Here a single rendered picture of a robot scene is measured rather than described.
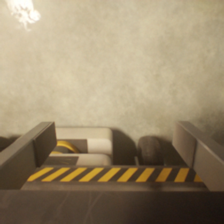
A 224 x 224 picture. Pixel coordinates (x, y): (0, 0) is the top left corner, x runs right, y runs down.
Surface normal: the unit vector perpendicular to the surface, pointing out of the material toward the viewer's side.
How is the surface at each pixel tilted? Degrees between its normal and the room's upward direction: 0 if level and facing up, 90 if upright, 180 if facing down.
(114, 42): 0
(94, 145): 0
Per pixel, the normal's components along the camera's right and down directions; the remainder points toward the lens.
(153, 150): -0.02, -0.70
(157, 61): -0.02, 0.28
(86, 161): -0.01, -0.96
